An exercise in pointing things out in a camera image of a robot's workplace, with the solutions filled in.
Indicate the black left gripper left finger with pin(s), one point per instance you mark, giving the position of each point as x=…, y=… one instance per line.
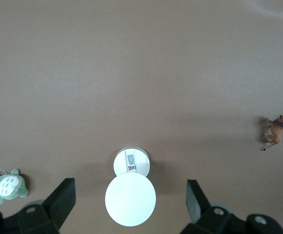
x=56, y=204

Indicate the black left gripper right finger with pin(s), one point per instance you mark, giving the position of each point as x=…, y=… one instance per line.
x=205, y=214

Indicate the brown lion statue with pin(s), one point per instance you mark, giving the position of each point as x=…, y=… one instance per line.
x=276, y=131

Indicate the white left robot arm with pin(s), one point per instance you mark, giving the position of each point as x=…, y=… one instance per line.
x=130, y=200

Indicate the green grey totoro plush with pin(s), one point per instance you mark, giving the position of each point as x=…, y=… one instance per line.
x=8, y=186

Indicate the brown table cloth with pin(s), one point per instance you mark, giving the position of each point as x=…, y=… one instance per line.
x=131, y=73

